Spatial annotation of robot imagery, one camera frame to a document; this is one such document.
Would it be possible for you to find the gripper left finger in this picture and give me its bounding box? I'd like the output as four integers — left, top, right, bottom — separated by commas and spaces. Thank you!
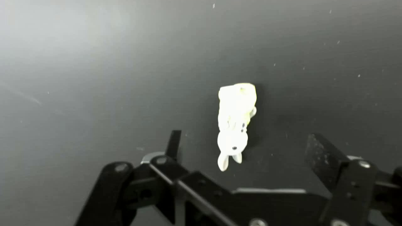
74, 130, 240, 226

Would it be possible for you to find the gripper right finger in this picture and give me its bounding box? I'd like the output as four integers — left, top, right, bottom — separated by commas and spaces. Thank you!
305, 134, 402, 226

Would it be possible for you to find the white rabbit figurine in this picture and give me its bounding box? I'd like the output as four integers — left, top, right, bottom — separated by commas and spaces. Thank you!
217, 83, 258, 172

